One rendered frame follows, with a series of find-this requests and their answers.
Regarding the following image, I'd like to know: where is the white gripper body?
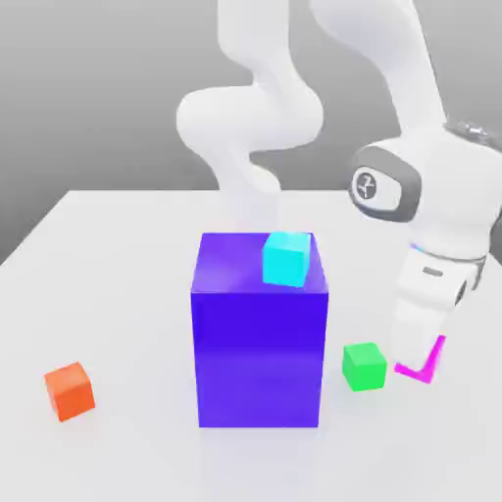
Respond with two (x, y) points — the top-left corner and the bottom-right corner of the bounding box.
(394, 251), (478, 313)

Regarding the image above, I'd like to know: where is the small magenta cube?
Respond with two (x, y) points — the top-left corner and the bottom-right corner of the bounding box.
(392, 333), (448, 385)

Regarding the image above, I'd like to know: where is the small green cube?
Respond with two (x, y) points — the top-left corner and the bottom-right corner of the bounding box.
(341, 341), (388, 392)

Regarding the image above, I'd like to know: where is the small cyan cube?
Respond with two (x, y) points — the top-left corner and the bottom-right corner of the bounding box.
(261, 230), (312, 288)

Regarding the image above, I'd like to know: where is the small orange cube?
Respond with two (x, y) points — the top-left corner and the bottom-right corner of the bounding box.
(42, 361), (96, 424)

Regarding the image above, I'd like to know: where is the large blue box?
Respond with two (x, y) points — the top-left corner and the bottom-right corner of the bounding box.
(189, 231), (329, 429)

